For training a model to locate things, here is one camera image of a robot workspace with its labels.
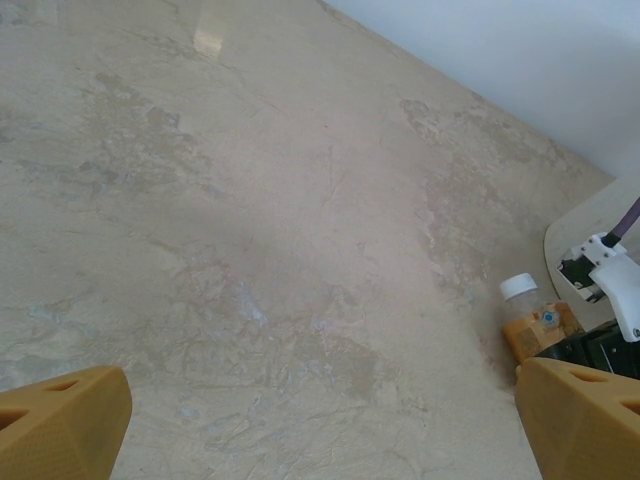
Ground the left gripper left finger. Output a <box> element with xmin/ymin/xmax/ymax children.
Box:
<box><xmin>0</xmin><ymin>364</ymin><xmax>134</xmax><ymax>480</ymax></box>

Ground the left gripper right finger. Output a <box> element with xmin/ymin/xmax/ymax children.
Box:
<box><xmin>514</xmin><ymin>355</ymin><xmax>640</xmax><ymax>480</ymax></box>

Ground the white round bin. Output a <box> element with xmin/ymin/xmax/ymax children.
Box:
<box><xmin>542</xmin><ymin>174</ymin><xmax>640</xmax><ymax>331</ymax></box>

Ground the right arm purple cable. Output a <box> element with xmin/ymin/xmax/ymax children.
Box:
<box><xmin>607</xmin><ymin>197</ymin><xmax>640</xmax><ymax>246</ymax></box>

